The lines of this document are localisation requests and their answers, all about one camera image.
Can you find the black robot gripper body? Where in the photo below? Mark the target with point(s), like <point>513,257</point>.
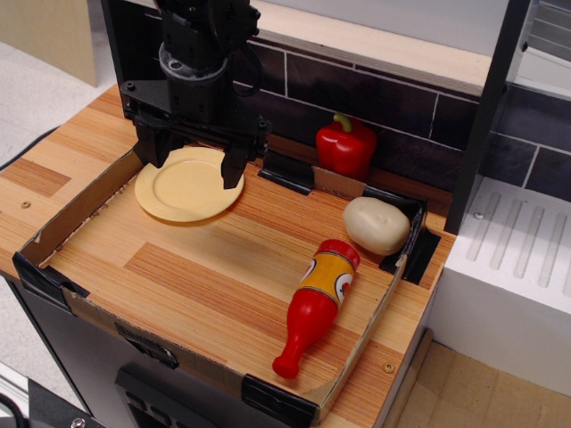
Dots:
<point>200,104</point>

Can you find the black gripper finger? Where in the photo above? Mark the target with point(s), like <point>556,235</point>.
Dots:
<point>236,156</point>
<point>154,139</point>

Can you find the red hot sauce bottle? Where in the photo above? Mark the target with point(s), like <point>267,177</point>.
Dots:
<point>316,302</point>

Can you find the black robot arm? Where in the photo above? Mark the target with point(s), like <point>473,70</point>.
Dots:
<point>202,34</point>

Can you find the cardboard fence with black tape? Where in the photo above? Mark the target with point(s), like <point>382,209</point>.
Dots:
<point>178,324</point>

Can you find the yellow plate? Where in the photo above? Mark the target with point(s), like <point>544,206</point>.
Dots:
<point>188,187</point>

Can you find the red toy bell pepper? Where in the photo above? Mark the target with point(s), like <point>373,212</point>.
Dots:
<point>346,147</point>

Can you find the beige toy potato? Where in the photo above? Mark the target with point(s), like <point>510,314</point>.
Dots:
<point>376,226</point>

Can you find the light wooden shelf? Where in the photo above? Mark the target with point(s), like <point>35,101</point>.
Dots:
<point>405,57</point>

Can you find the white toy sink drainboard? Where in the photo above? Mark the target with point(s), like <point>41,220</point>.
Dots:
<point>504,294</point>

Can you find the black vertical post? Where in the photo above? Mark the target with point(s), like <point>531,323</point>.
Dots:
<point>506,58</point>

